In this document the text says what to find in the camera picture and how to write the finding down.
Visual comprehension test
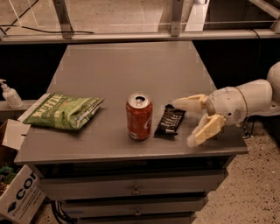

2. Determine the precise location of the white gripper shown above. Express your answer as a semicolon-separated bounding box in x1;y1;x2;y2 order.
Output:
171;87;248;148

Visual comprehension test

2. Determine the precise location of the black rxbar chocolate wrapper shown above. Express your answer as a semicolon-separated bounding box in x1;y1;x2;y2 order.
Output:
154;104;186;136

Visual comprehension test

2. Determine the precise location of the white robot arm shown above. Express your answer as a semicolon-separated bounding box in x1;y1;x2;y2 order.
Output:
171;62;280;148

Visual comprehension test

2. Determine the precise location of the red coke can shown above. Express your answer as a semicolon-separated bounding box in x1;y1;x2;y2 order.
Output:
126;93;153;140

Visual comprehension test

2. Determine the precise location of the grey drawer cabinet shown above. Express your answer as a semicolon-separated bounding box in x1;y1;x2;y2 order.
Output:
16;41;247;224

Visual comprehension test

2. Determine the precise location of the green kettle chips bag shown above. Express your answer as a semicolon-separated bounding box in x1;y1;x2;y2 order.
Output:
19;93;103;130

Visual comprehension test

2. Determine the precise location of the white pump sanitizer bottle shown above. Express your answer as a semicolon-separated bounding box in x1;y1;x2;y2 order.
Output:
0;79;24;109

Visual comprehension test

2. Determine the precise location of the white cardboard box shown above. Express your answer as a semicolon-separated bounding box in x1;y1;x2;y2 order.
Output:
0;119;46;224

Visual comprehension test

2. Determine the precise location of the metal frame rail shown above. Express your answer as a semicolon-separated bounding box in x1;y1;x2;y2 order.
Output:
0;0;280;45

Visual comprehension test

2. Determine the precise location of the black cable under cabinet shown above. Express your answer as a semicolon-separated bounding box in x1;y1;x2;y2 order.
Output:
50;200;78;224

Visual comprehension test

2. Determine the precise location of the black cable on floor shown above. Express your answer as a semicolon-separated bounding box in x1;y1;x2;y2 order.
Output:
0;0;95;35

